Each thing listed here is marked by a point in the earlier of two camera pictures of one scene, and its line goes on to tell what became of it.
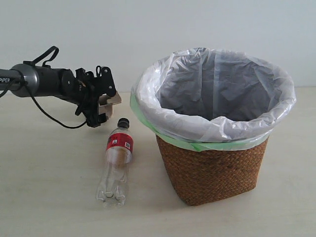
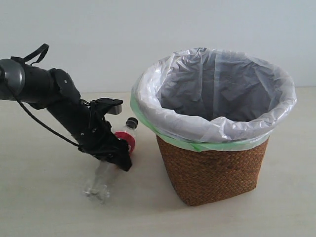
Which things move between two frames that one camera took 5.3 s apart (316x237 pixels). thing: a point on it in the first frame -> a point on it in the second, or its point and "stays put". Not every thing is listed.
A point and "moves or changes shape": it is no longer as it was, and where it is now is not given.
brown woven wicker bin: x=202 y=176 stays put
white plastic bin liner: x=211 y=99 stays put
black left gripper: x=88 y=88 -> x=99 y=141
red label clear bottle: x=112 y=186 moves or changes shape
